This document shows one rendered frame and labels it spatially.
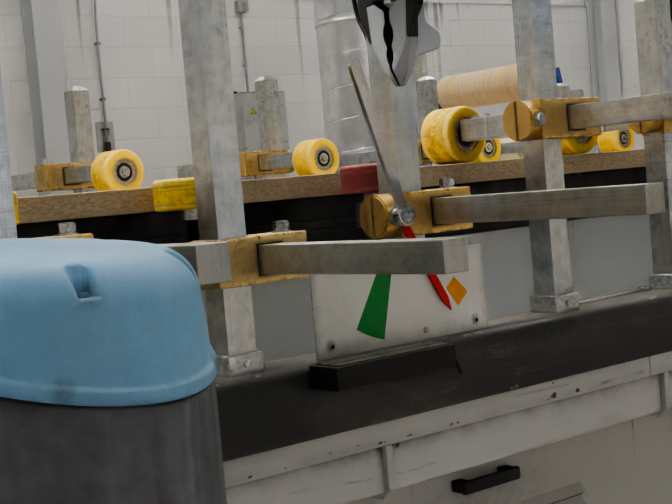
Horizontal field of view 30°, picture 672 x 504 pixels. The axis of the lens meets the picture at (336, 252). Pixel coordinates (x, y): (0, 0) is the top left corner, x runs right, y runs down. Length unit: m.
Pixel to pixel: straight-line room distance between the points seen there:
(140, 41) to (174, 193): 8.13
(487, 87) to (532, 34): 7.15
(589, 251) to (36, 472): 1.61
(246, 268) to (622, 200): 0.38
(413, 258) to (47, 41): 7.92
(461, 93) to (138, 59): 2.40
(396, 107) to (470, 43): 9.99
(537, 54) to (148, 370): 1.19
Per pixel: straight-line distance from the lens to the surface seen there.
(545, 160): 1.60
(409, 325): 1.42
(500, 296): 1.85
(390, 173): 1.36
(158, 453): 0.47
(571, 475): 2.05
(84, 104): 2.45
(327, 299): 1.34
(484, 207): 1.39
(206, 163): 1.28
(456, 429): 1.53
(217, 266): 0.93
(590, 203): 1.29
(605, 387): 1.72
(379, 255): 1.14
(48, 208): 1.37
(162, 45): 9.58
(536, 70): 1.61
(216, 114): 1.28
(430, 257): 1.09
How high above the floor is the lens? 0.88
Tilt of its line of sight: 3 degrees down
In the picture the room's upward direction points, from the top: 5 degrees counter-clockwise
